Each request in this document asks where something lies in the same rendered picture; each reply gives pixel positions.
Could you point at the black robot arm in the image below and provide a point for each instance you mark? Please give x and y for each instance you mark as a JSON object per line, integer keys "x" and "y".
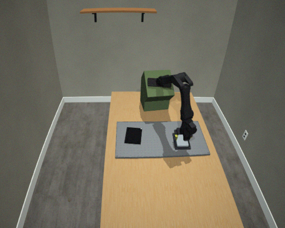
{"x": 186, "y": 112}

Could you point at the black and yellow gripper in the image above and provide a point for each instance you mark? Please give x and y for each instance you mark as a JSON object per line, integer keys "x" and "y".
{"x": 177, "y": 132}

